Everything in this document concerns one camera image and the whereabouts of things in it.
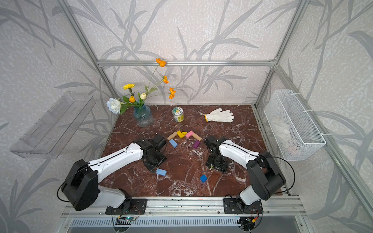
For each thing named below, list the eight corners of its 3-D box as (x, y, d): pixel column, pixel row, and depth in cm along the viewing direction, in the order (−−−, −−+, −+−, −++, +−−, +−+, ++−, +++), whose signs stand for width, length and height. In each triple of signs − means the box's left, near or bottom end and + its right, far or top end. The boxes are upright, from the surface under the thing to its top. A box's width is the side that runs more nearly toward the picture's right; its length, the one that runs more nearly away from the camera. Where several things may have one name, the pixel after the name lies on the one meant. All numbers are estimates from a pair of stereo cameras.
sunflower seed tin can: (173, 122, 112) (171, 114, 105) (174, 115, 117) (173, 107, 110) (183, 122, 112) (182, 114, 105) (184, 115, 117) (183, 107, 110)
